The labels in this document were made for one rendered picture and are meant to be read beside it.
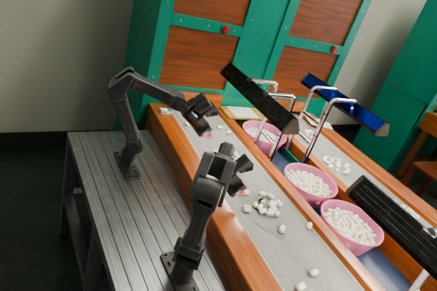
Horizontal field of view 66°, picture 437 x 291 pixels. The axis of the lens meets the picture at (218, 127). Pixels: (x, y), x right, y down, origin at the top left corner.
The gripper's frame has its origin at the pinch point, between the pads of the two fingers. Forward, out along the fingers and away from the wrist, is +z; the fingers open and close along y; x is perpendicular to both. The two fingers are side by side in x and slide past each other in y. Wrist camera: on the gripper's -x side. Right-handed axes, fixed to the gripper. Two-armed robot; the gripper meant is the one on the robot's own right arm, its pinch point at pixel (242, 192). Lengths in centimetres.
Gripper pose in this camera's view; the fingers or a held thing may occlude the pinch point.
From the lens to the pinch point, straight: 132.9
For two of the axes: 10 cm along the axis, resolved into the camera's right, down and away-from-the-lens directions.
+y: -4.0, -5.1, 7.6
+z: 5.0, 5.7, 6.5
